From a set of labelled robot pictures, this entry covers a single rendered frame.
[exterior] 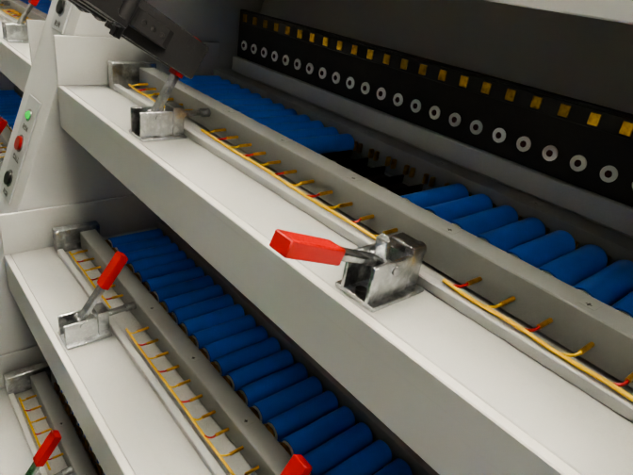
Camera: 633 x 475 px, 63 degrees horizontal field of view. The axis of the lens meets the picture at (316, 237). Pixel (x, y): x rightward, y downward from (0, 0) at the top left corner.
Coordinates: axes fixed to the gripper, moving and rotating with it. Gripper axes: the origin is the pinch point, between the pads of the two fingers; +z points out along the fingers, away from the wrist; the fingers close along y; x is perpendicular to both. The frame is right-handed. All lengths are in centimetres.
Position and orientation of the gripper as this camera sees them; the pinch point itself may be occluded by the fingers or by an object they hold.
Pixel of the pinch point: (158, 37)
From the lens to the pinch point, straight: 45.6
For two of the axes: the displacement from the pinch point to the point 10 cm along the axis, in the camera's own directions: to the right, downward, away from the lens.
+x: 5.0, -8.6, -0.8
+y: 6.4, 4.3, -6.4
